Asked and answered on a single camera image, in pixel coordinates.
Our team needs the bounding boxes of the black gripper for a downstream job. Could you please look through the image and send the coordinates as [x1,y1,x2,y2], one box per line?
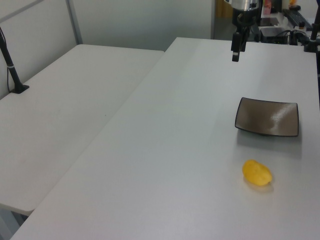
[230,7,259,63]

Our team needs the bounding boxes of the yellow potato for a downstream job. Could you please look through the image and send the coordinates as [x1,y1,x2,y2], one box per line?
[241,159,274,187]

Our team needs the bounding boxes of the brown square ceramic plate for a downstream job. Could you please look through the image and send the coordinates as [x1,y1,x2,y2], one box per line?
[233,96,300,138]

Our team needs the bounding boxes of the black electronics box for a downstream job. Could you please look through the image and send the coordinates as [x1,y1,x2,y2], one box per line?
[259,26,292,44]

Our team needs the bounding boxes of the black keyboard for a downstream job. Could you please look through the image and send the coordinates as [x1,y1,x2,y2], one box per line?
[282,8,314,29]

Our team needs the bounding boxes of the black camera stand with clamp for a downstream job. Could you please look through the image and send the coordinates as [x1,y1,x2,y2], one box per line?
[303,23,320,54]

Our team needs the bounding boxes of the grey partition frame post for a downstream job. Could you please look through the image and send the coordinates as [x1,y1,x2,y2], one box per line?
[65,0,84,46]

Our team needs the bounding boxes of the black camera stand pole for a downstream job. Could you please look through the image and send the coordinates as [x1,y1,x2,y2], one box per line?
[0,26,30,95]

